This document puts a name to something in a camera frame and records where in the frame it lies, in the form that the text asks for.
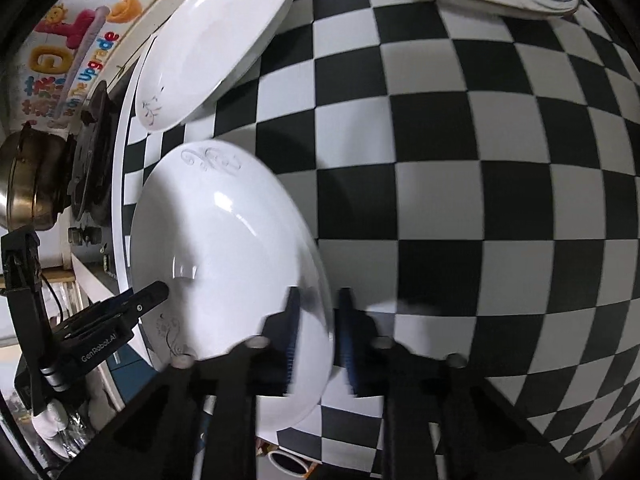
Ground white plate grey swirl pattern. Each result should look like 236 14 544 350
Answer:
130 140 334 440

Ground white plate pink flowers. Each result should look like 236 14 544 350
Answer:
134 0 293 132

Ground blue cabinet door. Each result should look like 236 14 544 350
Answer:
91 340 156 411

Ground black gas stove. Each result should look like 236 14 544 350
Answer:
68 81 119 226

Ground black white checkered mat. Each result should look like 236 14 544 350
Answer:
114 0 639 460

